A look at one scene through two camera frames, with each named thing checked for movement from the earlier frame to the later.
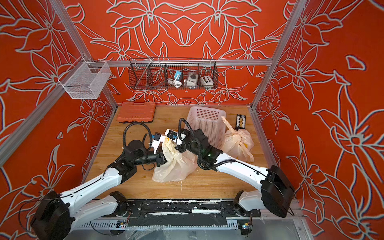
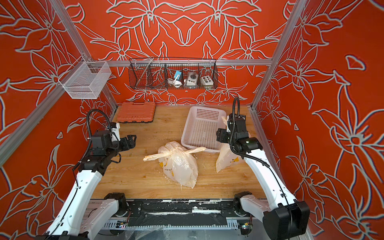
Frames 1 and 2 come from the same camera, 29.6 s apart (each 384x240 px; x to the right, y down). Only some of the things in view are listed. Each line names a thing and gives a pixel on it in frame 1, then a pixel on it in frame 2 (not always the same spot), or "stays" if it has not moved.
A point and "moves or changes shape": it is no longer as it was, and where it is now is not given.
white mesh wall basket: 84,80 stays
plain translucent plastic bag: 178,166 moves or changes shape
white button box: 206,80 stays
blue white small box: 176,74 stays
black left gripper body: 150,159 -> 123,145
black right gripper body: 189,144 -> 224,136
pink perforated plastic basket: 210,121 stays
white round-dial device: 192,79 stays
